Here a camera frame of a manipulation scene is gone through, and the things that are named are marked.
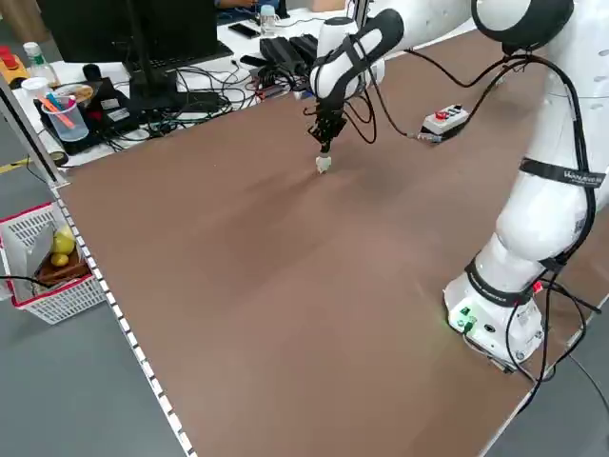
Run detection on white basket red rim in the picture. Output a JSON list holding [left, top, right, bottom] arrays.
[[0, 202, 108, 326]]

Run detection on white paper cup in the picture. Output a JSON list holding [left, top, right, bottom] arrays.
[[20, 76, 49, 105]]

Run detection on black base cables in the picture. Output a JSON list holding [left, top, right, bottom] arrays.
[[494, 278, 609, 410]]

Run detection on black monitor stand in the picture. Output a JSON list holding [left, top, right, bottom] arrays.
[[124, 0, 225, 115]]

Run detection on clear bottle white cap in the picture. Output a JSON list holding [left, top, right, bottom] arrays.
[[22, 41, 60, 88]]

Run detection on brown wooden tray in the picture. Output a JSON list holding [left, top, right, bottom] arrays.
[[35, 250, 92, 287]]

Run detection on aluminium frame leg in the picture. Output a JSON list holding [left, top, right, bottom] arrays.
[[0, 74, 70, 188]]

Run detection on grey control box red button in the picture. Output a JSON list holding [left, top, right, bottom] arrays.
[[417, 103, 472, 144]]

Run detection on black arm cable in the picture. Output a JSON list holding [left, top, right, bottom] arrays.
[[343, 45, 541, 145]]

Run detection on black smartphone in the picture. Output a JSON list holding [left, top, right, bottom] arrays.
[[227, 22, 261, 40]]

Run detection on aluminium frame post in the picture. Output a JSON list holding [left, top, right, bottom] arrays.
[[345, 0, 371, 23]]

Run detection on clear measuring cup with pens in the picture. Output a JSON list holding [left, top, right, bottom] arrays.
[[40, 93, 90, 143]]

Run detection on black computer monitor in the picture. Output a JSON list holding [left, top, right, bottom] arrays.
[[36, 0, 235, 64]]

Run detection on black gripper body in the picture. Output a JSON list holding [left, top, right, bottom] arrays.
[[313, 94, 346, 123]]

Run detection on bowl of snacks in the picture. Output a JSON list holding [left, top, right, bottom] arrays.
[[53, 83, 95, 104]]

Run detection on aluminium table edge rail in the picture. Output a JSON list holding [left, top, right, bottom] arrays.
[[47, 184, 197, 457]]

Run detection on black electronics box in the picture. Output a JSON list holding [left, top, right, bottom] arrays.
[[81, 74, 145, 135]]

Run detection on clear bottle blue cap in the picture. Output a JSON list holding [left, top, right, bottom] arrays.
[[259, 4, 281, 35]]

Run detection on large yellow fruit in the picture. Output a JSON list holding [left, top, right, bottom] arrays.
[[51, 227, 78, 256]]

